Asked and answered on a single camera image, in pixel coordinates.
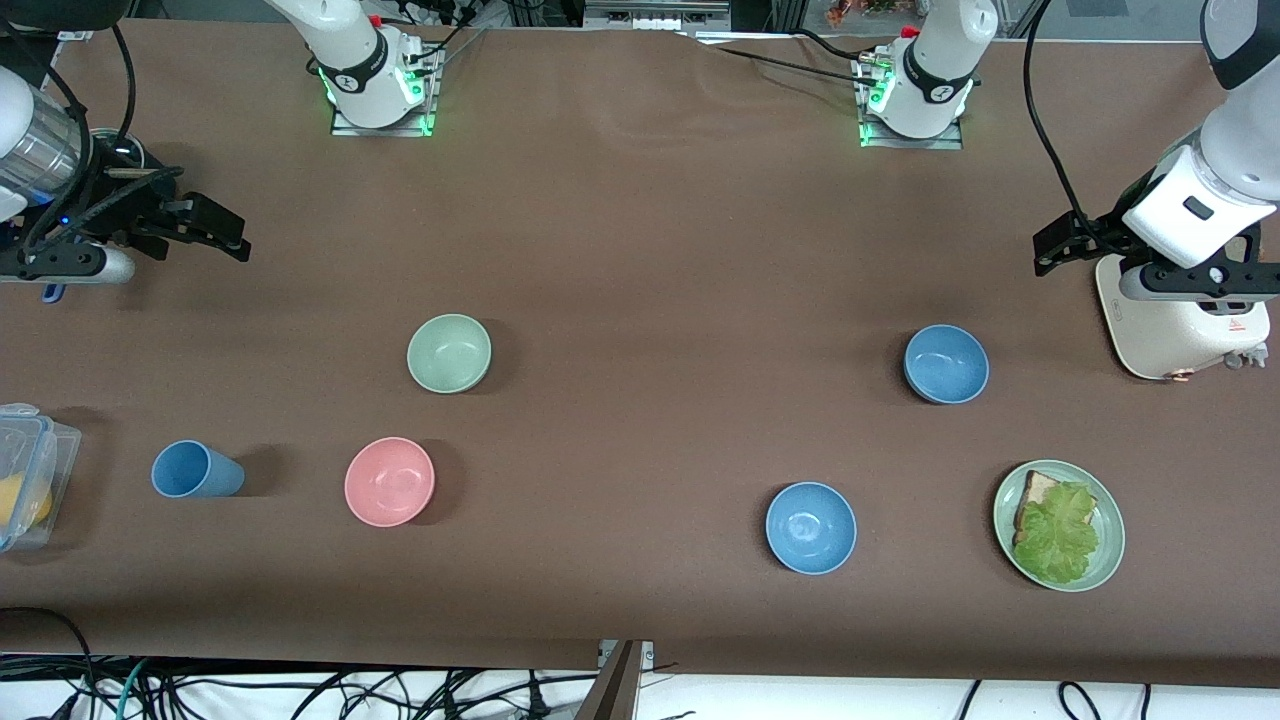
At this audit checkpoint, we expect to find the teal floor cable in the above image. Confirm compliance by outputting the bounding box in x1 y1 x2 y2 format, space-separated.
115 657 153 720

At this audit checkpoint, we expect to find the green plate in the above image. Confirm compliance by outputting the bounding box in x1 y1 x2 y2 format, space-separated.
993 460 1126 593

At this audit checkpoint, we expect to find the glass lid blue knob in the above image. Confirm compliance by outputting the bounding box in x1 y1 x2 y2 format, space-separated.
90 130 147 171

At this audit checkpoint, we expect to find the green bowl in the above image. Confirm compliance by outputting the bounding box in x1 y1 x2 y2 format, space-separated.
407 314 493 394

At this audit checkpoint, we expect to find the green lettuce leaf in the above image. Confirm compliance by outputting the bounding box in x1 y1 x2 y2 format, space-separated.
1013 482 1101 586

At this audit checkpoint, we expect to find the black base cable bundle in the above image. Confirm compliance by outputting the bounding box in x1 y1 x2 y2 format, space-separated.
405 0 491 71

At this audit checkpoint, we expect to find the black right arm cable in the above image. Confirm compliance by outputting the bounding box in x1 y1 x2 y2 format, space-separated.
20 22 191 261

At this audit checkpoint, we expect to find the black looped floor cable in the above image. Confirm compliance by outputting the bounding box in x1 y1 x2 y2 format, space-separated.
0 607 98 720

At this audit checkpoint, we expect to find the short black table cable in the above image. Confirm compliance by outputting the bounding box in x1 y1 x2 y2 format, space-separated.
795 28 901 63

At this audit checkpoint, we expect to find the pink bowl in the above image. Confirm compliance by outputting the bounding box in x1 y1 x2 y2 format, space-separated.
344 437 436 528

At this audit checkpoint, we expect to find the white toaster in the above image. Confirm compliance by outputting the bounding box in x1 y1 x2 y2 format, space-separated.
1095 252 1272 382

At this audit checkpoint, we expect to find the metal table bracket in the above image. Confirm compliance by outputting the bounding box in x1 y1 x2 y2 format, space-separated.
575 640 656 720

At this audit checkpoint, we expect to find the bread slice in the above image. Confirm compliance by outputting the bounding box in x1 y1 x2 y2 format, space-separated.
1013 470 1067 546

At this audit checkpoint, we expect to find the blue cup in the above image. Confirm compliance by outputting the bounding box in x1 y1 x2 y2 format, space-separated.
151 440 246 499

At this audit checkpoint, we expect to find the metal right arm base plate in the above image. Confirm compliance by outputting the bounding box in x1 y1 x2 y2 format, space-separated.
330 45 441 138

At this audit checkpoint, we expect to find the long black table cable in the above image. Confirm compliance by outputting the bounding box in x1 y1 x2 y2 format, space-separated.
685 35 886 91

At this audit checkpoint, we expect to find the black pot blue handle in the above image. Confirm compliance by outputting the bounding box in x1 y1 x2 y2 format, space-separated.
42 128 153 303

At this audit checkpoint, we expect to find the blue bowl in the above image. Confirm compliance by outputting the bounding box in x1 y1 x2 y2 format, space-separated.
766 482 858 576
903 325 990 405

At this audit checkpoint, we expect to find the yellow fruit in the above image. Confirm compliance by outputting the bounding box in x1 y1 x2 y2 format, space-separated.
0 475 53 528

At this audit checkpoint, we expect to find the clear plastic container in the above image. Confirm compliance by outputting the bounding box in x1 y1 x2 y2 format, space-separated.
0 403 83 553

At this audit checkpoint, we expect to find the brown table cloth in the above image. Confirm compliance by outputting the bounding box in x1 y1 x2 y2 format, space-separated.
0 20 1280 689

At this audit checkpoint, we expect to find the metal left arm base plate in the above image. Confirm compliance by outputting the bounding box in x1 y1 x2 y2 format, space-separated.
858 60 964 151

